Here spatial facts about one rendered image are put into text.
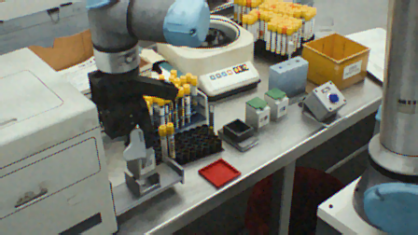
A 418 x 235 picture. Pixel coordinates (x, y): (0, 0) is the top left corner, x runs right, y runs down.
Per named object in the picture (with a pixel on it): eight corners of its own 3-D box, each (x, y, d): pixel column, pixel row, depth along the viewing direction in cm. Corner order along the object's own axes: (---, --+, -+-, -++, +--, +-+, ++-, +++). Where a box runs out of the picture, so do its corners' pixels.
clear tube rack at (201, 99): (140, 152, 120) (137, 127, 116) (118, 132, 126) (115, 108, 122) (207, 119, 130) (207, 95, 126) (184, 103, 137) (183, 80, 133)
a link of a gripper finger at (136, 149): (123, 176, 96) (112, 132, 92) (149, 163, 99) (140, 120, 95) (132, 182, 93) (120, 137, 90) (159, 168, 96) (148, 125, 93)
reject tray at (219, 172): (217, 188, 109) (217, 186, 108) (198, 172, 113) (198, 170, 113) (241, 174, 112) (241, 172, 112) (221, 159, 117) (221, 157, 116)
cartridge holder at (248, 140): (242, 152, 119) (243, 140, 117) (216, 134, 125) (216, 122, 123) (258, 143, 122) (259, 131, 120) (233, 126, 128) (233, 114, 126)
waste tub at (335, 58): (333, 94, 139) (338, 62, 133) (299, 75, 148) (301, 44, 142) (366, 79, 145) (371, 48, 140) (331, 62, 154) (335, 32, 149)
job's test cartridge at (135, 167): (139, 181, 100) (136, 156, 96) (127, 169, 103) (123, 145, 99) (157, 172, 102) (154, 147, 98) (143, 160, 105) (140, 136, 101)
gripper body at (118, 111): (91, 124, 94) (81, 67, 87) (131, 107, 98) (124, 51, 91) (113, 144, 89) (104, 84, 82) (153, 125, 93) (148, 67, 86)
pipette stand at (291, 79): (281, 108, 134) (283, 75, 128) (263, 97, 139) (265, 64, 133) (309, 96, 138) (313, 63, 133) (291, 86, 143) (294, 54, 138)
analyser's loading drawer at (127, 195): (98, 230, 97) (94, 211, 94) (82, 211, 101) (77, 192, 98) (185, 183, 107) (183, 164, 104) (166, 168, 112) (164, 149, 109)
